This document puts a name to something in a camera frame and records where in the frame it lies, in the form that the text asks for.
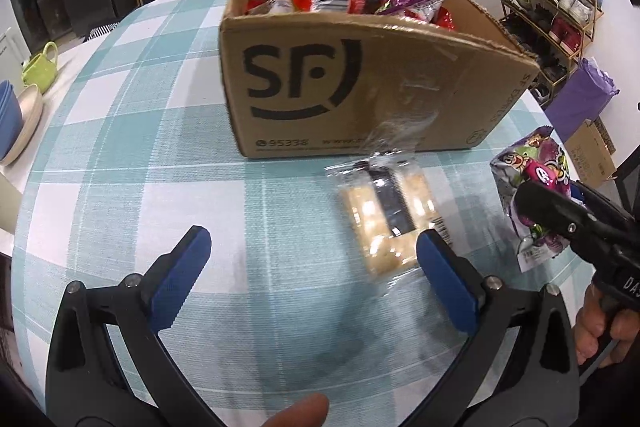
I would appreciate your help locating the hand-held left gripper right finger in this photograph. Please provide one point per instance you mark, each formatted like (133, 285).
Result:
(445, 272)

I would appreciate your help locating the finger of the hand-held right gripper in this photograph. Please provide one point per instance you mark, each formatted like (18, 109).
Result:
(550, 212)
(580, 196)

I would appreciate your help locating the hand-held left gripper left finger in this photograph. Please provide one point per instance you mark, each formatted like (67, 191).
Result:
(180, 277)

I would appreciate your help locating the purple cartoon snack packet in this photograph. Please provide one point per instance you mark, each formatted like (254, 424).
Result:
(530, 157)

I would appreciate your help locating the clear cracker packet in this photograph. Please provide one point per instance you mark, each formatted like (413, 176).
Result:
(370, 212)

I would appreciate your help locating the brown cardboard box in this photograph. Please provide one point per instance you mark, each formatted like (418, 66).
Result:
(390, 82)

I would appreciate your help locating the person's right hand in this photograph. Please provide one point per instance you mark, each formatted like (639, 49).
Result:
(587, 327)

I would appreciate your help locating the person's left hand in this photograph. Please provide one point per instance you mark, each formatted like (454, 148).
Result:
(305, 414)

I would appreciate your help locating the small cardboard carton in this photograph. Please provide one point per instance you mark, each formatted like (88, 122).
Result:
(592, 157)

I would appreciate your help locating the teal checkered tablecloth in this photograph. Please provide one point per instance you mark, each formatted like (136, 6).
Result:
(125, 157)

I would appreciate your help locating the metal shoe rack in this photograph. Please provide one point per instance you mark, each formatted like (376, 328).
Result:
(591, 38)

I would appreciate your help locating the rows of shoes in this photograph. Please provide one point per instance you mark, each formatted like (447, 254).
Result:
(565, 34)

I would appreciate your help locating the small red snack packet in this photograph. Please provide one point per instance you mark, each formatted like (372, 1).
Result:
(445, 18)

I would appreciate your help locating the blue bowl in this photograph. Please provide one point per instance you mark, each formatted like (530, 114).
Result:
(7, 117)

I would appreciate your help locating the green cup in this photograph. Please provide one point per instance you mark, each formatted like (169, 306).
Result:
(40, 69)

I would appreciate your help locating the striped cushion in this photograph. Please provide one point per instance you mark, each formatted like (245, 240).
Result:
(102, 31)

